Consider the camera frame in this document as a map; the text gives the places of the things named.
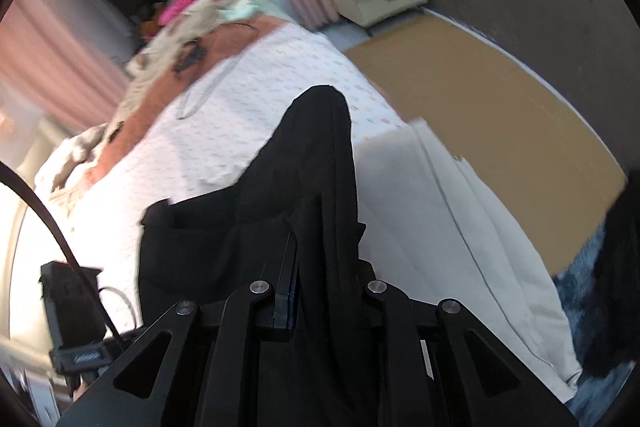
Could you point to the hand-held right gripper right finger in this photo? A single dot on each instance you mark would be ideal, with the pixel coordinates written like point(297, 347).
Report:
point(390, 307)

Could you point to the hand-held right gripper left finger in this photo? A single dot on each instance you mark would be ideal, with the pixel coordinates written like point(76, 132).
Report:
point(287, 302)

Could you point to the black garment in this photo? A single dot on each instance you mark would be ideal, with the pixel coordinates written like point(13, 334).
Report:
point(310, 167)

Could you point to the pile of clothes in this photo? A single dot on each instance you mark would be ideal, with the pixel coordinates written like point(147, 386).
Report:
point(200, 22)

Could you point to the white quilt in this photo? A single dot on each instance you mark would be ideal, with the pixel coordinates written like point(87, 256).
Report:
point(450, 232)

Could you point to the grey cloth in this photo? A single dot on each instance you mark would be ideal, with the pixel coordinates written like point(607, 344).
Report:
point(75, 157)

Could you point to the blue fluffy rug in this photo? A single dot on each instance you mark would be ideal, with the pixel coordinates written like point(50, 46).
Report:
point(575, 302)

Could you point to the white patterned bedsheet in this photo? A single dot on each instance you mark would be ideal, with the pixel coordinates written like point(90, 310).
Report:
point(250, 107)

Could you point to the black fluffy cloth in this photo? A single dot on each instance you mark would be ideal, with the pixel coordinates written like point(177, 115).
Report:
point(615, 282)

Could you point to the cardboard sheet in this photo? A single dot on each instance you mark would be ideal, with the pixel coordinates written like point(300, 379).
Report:
point(500, 107)

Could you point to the brown blanket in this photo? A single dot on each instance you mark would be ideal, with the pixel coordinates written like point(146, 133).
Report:
point(165, 92)

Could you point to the pink cloth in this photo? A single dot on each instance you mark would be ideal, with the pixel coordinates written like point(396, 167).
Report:
point(182, 4)

